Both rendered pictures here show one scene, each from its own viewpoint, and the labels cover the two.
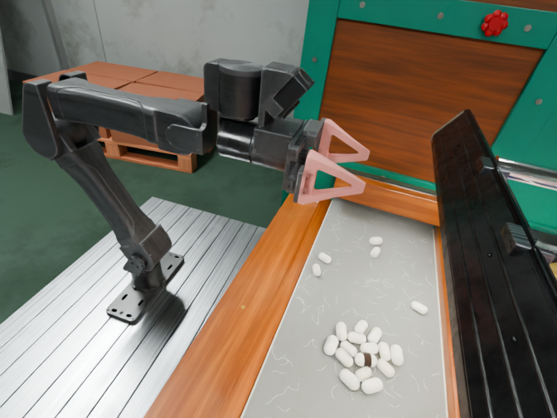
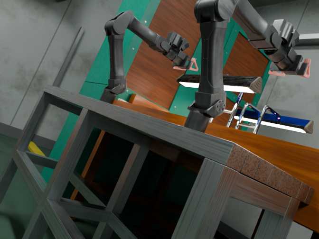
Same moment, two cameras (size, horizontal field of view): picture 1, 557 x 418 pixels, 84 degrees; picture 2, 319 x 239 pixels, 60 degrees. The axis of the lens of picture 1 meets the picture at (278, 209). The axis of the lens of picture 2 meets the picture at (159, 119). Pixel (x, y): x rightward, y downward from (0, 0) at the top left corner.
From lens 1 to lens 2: 1.38 m
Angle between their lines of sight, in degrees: 62
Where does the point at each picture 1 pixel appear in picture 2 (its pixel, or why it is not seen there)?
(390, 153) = (148, 91)
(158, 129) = (158, 41)
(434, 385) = not seen: hidden behind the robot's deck
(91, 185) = (120, 49)
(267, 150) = (181, 56)
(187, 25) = not seen: outside the picture
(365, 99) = (145, 68)
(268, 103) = (182, 45)
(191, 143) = (166, 47)
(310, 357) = not seen: hidden behind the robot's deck
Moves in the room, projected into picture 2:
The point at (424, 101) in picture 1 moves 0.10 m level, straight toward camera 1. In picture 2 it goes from (161, 75) to (167, 75)
